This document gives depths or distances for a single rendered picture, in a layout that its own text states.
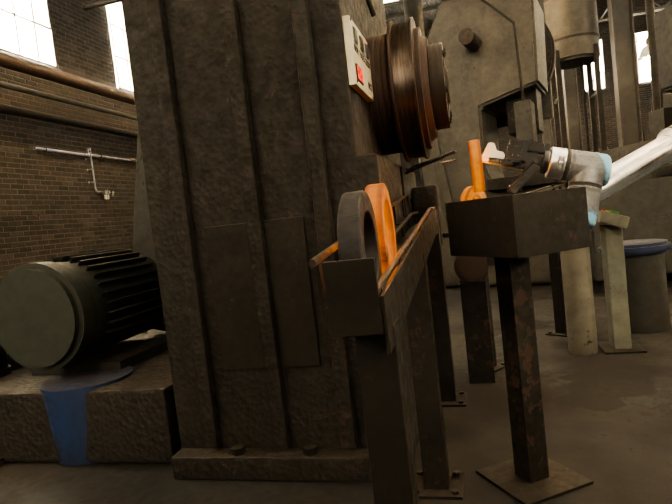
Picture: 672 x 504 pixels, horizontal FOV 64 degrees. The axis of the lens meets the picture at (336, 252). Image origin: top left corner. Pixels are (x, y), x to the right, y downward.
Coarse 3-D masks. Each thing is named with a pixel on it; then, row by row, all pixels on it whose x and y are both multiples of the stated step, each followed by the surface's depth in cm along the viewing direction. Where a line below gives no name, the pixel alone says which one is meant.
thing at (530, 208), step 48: (576, 192) 120; (480, 240) 127; (528, 240) 116; (576, 240) 121; (528, 288) 131; (528, 336) 132; (528, 384) 132; (528, 432) 132; (528, 480) 133; (576, 480) 132
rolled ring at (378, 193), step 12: (372, 192) 95; (384, 192) 98; (372, 204) 93; (384, 204) 103; (384, 216) 105; (384, 228) 93; (384, 240) 92; (384, 252) 92; (396, 252) 107; (384, 264) 93
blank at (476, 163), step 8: (472, 144) 157; (472, 152) 155; (480, 152) 155; (472, 160) 155; (480, 160) 154; (472, 168) 155; (480, 168) 154; (472, 176) 156; (480, 176) 155; (480, 184) 157
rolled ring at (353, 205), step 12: (348, 192) 81; (360, 192) 80; (348, 204) 77; (360, 204) 77; (348, 216) 75; (360, 216) 75; (372, 216) 86; (348, 228) 74; (360, 228) 74; (372, 228) 87; (348, 240) 74; (360, 240) 74; (372, 240) 88; (348, 252) 74; (360, 252) 73; (372, 252) 88
